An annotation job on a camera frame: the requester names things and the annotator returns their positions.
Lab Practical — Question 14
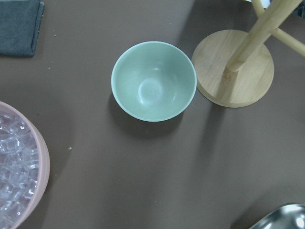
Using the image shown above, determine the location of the pink bowl of ice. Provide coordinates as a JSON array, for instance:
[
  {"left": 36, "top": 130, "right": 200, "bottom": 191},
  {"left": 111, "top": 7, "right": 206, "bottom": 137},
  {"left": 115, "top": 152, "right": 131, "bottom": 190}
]
[{"left": 0, "top": 102, "right": 50, "bottom": 229}]

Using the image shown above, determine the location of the steel ice scoop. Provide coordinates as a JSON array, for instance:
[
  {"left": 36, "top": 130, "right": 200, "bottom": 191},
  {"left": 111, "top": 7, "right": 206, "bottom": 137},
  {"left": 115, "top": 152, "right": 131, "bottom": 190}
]
[{"left": 250, "top": 204, "right": 305, "bottom": 229}]

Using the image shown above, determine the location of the mint green bowl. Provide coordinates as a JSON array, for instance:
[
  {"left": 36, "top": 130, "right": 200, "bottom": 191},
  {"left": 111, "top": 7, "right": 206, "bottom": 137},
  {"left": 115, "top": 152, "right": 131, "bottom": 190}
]
[{"left": 111, "top": 41, "right": 197, "bottom": 122}]

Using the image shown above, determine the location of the grey folded cloth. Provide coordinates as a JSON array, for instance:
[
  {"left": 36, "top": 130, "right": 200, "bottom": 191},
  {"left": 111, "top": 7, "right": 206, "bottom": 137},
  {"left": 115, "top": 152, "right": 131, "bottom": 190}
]
[{"left": 0, "top": 0, "right": 45, "bottom": 57}]

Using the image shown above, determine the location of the wooden cup tree stand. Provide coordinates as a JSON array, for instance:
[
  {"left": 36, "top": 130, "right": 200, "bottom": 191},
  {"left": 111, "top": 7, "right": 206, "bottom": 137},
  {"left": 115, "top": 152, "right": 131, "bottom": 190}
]
[{"left": 192, "top": 0, "right": 305, "bottom": 108}]

